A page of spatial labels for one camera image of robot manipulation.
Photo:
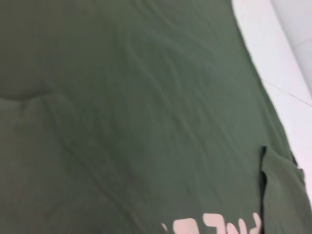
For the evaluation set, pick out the dark green FREE! t-shirt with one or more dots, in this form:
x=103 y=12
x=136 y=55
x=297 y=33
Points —
x=136 y=117

